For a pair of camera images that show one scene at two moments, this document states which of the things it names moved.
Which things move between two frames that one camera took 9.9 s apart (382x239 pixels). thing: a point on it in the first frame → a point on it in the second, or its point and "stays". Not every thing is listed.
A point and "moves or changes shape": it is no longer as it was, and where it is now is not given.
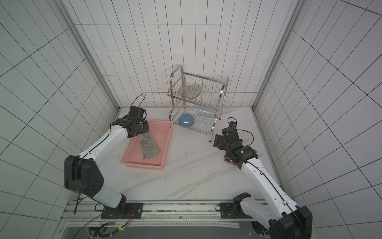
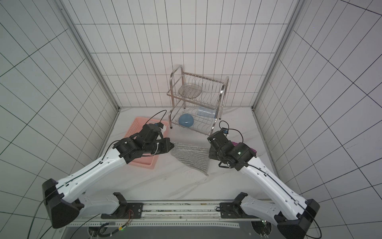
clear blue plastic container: x=206 y=112 stays
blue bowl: x=186 y=120 stays
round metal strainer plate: x=190 y=90 stays
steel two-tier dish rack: x=196 y=101 stays
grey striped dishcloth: x=149 y=148 moves or changes shape
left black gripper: x=146 y=128 → x=166 y=143
